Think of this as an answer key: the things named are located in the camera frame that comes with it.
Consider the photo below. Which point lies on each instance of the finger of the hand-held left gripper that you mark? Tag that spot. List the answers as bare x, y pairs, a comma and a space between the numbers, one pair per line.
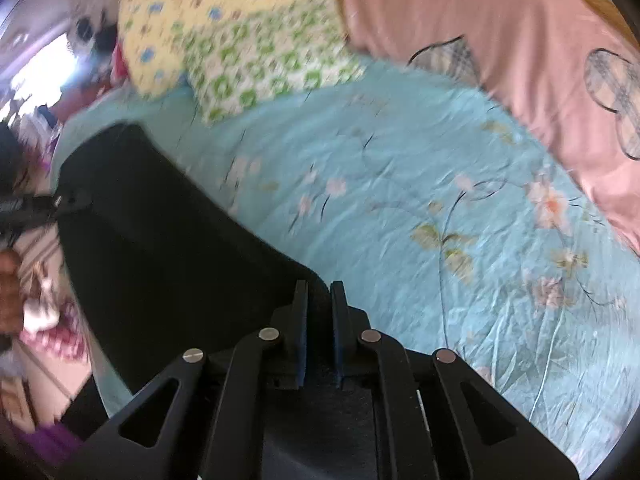
67, 202

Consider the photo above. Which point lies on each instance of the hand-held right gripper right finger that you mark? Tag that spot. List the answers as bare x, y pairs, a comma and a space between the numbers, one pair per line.
340, 340

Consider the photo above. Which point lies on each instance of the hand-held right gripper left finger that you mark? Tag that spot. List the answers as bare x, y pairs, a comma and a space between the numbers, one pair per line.
300, 340

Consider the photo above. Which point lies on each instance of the black pants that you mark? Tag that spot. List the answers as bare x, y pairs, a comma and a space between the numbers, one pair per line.
165, 240

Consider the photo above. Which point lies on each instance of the person's left hand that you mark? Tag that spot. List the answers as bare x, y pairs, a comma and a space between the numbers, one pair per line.
10, 295

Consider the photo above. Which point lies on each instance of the red cloth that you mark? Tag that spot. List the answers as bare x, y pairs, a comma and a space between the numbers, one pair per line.
119, 62

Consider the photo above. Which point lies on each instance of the teal floral bed sheet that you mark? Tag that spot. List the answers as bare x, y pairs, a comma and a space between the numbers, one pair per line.
410, 170

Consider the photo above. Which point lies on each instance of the yellow animal print pillow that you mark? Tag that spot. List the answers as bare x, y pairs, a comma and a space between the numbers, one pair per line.
200, 5

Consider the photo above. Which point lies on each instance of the green checked pillow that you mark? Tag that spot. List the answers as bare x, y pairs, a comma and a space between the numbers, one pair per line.
265, 65

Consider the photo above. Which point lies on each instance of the pink heart print long pillow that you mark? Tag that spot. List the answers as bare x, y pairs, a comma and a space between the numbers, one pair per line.
500, 35

